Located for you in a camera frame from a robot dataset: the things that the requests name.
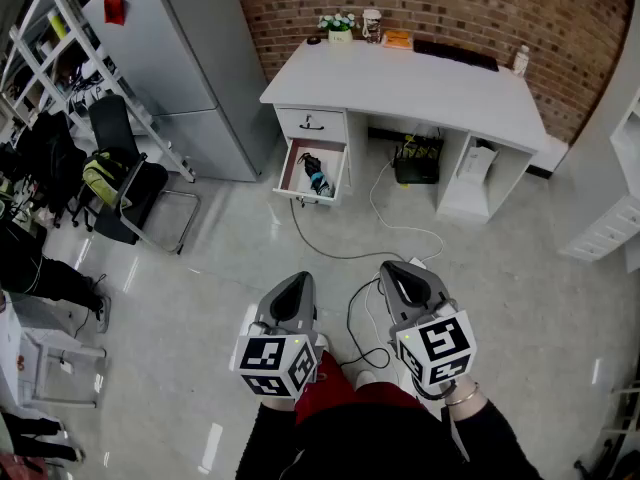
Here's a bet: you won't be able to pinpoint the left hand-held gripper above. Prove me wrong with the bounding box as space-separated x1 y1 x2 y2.
229 271 331 400

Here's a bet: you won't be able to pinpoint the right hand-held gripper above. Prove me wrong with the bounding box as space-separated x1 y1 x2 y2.
378 260 479 402

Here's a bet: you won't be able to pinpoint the black umbrella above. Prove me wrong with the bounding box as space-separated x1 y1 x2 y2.
296 152 336 199

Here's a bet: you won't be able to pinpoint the person's right forearm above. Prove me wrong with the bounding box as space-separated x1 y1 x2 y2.
442 375 544 480

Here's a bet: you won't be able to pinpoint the person's left forearm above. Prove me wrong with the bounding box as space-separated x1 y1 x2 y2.
234 396 301 480

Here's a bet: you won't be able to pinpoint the white desk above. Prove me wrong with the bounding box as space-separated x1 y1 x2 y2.
259 37 550 225

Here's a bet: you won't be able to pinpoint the white drawer cabinet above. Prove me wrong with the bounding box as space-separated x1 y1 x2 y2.
556 86 640 275

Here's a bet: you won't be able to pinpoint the person's red trousers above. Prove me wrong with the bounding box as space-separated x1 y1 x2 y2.
294 350 432 425

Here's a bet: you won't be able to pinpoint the black router box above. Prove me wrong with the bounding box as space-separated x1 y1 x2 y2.
392 134 446 186

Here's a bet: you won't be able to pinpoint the white paper bag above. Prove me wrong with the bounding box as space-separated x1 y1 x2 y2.
456 139 501 185

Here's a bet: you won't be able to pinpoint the person's black top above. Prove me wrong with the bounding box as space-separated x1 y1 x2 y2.
277 402 469 480

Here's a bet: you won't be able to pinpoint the yellow green backpack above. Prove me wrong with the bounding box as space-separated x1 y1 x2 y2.
81 149 135 210

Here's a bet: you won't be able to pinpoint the black keyboard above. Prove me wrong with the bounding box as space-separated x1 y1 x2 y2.
413 38 501 73

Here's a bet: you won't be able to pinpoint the black office chair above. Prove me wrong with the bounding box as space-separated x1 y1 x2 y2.
73 94 202 256

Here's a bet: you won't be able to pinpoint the white plastic bottle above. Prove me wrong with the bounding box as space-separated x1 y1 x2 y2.
510 44 531 77

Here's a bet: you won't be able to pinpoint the metal floor stand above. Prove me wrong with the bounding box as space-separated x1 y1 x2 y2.
573 381 640 480

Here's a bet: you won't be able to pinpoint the white side table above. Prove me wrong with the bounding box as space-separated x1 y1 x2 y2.
0 291 109 410

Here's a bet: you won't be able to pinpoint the clear cup with lid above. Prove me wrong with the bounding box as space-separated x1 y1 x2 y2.
361 8 384 45

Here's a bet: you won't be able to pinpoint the white pot with flowers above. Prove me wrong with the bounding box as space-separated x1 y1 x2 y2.
316 12 362 46

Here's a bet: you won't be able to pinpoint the grey refrigerator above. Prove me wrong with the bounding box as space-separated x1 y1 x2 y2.
81 0 275 184

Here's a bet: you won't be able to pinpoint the black bags pile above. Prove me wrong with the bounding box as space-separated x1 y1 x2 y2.
0 110 90 230

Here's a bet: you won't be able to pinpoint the red fridge magnet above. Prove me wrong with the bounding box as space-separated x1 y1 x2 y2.
103 0 127 26

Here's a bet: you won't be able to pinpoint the grey floor cable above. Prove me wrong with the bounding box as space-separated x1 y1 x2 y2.
288 199 407 263

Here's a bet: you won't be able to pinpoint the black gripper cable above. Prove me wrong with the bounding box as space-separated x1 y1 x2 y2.
338 276 392 370

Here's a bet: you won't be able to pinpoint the white floor cable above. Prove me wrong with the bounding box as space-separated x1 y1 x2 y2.
368 157 446 265

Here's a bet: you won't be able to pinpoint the thin metal bracelet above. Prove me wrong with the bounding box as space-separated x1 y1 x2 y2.
443 381 481 408

